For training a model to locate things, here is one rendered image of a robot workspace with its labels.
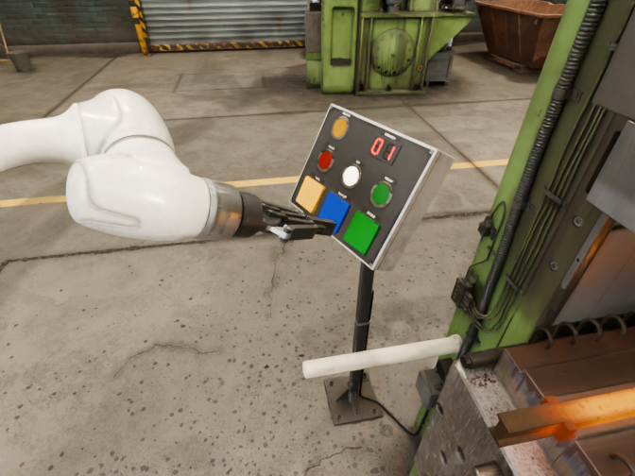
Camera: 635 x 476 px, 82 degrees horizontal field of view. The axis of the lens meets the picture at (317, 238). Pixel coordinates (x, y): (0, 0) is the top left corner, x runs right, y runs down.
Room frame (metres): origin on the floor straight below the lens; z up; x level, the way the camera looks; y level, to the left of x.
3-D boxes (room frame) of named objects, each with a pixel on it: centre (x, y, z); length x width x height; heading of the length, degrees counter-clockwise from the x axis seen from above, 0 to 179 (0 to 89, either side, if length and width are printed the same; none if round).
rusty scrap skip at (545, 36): (6.73, -3.48, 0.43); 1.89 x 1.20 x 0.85; 10
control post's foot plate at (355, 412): (0.80, -0.15, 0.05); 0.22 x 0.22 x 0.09; 11
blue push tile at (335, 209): (0.72, -0.04, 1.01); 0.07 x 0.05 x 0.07; 36
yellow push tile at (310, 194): (0.81, 0.02, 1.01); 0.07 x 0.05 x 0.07; 36
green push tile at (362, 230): (0.64, -0.10, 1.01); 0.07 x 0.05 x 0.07; 36
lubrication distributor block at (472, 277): (0.65, -0.38, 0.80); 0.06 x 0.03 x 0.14; 11
